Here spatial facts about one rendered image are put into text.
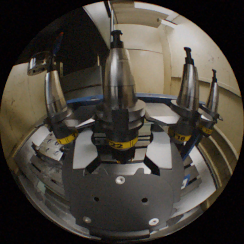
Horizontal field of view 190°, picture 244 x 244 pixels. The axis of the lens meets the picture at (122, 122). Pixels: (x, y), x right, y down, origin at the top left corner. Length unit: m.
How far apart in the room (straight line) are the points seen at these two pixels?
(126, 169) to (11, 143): 1.45
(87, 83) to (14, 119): 1.22
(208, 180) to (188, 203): 0.20
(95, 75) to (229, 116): 1.00
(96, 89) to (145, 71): 0.70
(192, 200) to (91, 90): 1.15
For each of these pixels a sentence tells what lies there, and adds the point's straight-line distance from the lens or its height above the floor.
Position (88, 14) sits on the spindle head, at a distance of 0.37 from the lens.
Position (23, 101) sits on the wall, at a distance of 1.50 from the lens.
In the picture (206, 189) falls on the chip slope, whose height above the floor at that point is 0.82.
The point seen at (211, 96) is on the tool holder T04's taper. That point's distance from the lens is 0.22.
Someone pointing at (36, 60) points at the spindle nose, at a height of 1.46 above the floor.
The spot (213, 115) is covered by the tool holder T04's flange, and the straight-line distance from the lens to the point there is 0.21.
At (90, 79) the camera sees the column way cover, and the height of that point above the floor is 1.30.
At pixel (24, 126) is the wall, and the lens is 1.47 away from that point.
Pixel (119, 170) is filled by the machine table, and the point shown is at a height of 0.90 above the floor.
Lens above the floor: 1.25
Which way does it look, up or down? 30 degrees down
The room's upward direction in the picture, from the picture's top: 3 degrees counter-clockwise
